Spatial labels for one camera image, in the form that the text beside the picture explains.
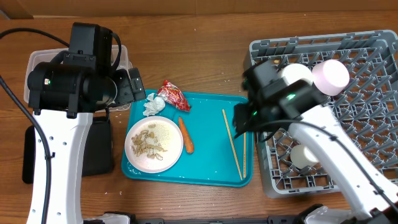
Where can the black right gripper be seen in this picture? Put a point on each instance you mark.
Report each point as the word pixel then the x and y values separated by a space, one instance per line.
pixel 242 122

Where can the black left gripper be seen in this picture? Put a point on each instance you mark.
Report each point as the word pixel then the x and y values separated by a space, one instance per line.
pixel 126 94

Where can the white tissue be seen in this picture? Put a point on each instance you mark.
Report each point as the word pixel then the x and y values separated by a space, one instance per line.
pixel 154 105

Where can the red snack wrapper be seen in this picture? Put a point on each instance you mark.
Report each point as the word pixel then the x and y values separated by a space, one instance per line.
pixel 174 96

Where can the wooden chopstick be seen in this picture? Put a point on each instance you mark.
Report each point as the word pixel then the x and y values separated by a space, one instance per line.
pixel 232 144
pixel 244 155

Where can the pink plate with food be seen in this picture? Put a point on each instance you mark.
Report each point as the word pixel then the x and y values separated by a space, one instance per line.
pixel 154 144

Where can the white bowl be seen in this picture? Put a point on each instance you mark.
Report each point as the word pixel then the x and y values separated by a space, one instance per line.
pixel 295 72

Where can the orange carrot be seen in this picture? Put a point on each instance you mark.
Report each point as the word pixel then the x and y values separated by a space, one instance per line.
pixel 188 143

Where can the white cup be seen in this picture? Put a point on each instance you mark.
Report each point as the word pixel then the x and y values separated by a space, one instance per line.
pixel 301 157

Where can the pink bowl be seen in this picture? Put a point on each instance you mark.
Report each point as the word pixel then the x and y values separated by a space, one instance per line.
pixel 330 77

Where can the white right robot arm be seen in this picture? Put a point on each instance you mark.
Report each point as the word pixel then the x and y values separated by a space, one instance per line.
pixel 297 104

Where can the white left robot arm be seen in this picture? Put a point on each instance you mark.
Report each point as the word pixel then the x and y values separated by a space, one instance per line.
pixel 64 95

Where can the teal serving tray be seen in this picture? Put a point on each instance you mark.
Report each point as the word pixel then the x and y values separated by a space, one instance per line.
pixel 212 162

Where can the black tray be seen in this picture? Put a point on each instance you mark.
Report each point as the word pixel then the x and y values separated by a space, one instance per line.
pixel 98 155

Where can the clear plastic bin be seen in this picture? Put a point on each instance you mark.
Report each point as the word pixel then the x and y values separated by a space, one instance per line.
pixel 46 56

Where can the grey dish rack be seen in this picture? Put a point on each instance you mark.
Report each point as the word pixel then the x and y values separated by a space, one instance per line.
pixel 366 109

